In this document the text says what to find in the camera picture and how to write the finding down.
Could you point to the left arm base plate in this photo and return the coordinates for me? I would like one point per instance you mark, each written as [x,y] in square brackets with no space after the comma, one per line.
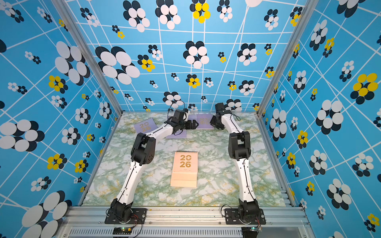
[129,216]

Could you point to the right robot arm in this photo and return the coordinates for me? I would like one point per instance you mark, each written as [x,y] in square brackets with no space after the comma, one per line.
[239,149]

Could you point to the aluminium corner post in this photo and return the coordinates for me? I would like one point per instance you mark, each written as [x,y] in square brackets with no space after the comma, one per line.
[79,39]
[286,56]

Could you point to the left circuit board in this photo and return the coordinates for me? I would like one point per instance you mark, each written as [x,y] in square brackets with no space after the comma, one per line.
[122,231]

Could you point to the aluminium front rail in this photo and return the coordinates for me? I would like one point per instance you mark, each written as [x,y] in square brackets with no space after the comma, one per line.
[185,222]

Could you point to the purple calendar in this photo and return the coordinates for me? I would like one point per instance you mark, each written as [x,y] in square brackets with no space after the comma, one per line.
[203,121]
[182,132]
[145,126]

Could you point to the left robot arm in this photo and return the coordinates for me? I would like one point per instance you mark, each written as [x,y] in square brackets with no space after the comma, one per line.
[142,154]

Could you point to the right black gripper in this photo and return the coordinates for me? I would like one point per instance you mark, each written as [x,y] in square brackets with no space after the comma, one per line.
[212,123]

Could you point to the left aluminium corner post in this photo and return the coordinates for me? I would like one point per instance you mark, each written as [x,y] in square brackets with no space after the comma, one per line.
[79,39]

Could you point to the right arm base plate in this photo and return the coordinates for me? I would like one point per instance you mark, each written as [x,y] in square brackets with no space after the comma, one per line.
[232,217]

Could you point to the pink calendar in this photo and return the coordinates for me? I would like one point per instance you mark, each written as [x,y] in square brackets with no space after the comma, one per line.
[185,169]

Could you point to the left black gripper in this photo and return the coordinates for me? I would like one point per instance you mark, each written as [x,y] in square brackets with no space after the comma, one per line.
[193,126]

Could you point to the circuit board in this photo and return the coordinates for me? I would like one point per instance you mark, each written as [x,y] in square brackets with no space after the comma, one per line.
[122,231]
[251,232]

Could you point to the right aluminium corner post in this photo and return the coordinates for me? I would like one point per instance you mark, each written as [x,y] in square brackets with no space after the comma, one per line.
[286,56]

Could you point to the right circuit board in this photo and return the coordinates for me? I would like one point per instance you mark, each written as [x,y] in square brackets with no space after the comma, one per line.
[251,232]

